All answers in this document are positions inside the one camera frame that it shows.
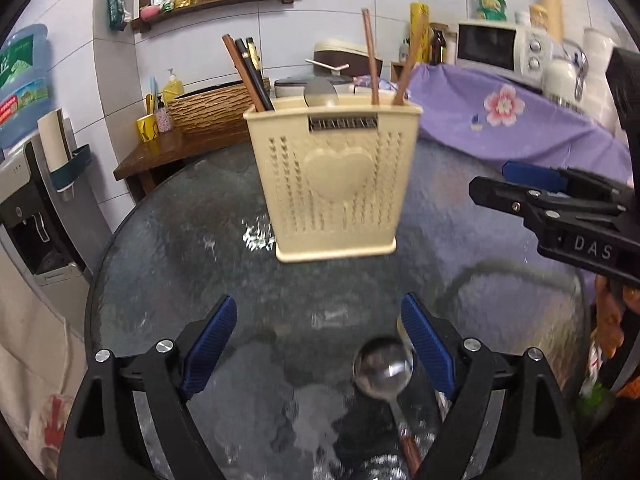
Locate dark utensil handles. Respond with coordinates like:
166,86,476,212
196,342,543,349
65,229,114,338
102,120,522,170
222,34,267,113

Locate teal cup holder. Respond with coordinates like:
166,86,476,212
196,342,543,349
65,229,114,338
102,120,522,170
50,144,94,194

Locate green wall packet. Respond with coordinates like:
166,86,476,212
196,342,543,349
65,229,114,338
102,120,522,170
107,0,131,31

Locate beige cloth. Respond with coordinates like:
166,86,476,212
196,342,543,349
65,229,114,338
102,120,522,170
0,250,87,461

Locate wooden-handled metal spoon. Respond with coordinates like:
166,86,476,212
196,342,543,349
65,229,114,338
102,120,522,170
352,335,425,479

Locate white microwave oven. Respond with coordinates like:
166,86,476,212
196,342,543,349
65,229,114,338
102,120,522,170
457,20,554,87

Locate black chopstick with gold print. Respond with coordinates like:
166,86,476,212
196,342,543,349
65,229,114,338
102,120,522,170
245,36,276,108

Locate all-metal spoon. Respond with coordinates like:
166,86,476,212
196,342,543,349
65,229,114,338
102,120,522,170
303,80,339,109

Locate woven basket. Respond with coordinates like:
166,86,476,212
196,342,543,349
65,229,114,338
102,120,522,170
167,77,273,136

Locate yellow dish soap bottle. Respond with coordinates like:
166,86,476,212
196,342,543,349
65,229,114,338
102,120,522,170
162,67,185,104

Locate blue water jug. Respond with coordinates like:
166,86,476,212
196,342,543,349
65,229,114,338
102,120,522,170
0,24,54,149

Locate beige plastic utensil holder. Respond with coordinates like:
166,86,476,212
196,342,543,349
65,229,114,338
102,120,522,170
243,95,424,264

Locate purple floral cloth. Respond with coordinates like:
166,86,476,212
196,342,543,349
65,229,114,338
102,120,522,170
380,62,634,182

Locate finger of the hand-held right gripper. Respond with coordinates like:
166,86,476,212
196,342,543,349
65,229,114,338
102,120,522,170
502,160,636,206
469,176,623,226

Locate brown and white rice cooker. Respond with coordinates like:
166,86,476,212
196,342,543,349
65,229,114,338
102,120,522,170
312,37,384,79

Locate green bag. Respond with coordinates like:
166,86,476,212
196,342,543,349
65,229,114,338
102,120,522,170
577,380,616,426

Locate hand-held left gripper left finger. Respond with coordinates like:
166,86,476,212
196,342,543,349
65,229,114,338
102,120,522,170
59,294,238,480

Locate grey water dispenser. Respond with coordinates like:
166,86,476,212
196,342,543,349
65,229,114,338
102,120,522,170
0,140,114,292

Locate wooden side table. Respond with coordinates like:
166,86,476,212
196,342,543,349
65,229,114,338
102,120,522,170
114,129,257,196

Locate stack of white paper cups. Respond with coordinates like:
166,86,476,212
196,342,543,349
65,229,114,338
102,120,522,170
37,109,76,171

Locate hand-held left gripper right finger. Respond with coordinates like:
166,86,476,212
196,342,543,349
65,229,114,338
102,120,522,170
400,292,583,480

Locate white rice paddle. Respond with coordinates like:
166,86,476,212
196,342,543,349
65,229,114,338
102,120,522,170
305,58,350,72

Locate white kettle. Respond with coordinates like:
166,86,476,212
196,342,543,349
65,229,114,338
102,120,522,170
542,57,581,106

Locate yellow mug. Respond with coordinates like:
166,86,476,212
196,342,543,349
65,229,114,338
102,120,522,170
136,114,161,144

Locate green instant noodle cups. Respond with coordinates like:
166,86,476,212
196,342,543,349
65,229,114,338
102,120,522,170
474,0,507,22

